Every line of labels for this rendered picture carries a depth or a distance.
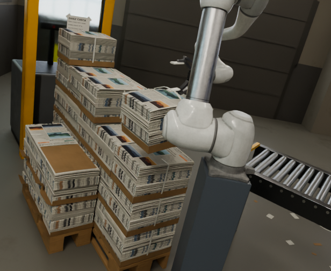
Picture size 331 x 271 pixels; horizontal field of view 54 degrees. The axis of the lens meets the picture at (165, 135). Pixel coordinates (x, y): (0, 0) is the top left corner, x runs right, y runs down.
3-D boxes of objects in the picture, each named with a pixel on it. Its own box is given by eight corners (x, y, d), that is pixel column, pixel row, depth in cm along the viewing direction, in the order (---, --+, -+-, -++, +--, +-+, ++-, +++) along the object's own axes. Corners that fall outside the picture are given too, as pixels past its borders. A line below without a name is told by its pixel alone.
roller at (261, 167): (256, 170, 201) (257, 178, 202) (278, 152, 239) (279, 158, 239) (248, 170, 204) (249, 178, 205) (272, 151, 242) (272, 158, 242)
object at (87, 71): (82, 77, 224) (83, 75, 224) (69, 66, 245) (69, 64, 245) (130, 79, 245) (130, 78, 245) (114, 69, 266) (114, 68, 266)
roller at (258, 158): (242, 175, 207) (238, 168, 208) (266, 156, 245) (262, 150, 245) (248, 172, 204) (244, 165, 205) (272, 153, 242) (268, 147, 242)
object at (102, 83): (99, 90, 204) (99, 88, 204) (83, 77, 225) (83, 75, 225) (149, 91, 225) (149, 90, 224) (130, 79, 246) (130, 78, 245)
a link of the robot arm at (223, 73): (208, 87, 183) (199, 69, 188) (228, 86, 192) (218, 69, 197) (219, 75, 175) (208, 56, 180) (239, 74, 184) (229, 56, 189)
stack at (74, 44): (57, 186, 284) (71, 34, 236) (48, 169, 306) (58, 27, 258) (99, 180, 307) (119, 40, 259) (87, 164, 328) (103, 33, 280)
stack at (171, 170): (115, 286, 200) (138, 168, 169) (57, 185, 285) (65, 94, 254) (167, 268, 222) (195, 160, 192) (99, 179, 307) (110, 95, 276)
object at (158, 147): (148, 154, 160) (148, 146, 158) (121, 130, 181) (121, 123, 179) (174, 147, 168) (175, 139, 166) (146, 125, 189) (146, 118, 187)
